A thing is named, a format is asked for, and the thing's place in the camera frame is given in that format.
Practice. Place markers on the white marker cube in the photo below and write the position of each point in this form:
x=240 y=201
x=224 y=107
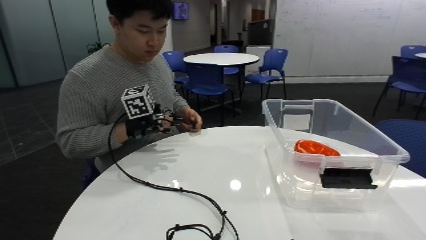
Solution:
x=137 y=101

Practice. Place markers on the wall screen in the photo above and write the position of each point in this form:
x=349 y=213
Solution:
x=180 y=10

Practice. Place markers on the orange bowl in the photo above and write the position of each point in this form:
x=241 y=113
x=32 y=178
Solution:
x=316 y=148

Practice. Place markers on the black flat block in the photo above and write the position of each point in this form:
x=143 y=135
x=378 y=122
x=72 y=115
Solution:
x=348 y=178

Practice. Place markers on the blue chair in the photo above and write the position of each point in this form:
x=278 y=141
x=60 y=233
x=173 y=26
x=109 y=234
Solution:
x=226 y=50
x=268 y=68
x=413 y=50
x=407 y=78
x=208 y=81
x=174 y=65

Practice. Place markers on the round white table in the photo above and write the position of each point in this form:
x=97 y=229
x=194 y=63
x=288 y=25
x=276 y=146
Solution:
x=221 y=59
x=421 y=55

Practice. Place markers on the clear plastic storage bin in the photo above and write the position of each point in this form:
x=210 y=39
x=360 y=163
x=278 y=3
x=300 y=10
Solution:
x=337 y=156

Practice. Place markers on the green plant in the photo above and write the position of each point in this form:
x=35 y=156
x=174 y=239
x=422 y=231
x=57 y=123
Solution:
x=95 y=47

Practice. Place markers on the the person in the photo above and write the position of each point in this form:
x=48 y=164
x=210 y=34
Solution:
x=95 y=90

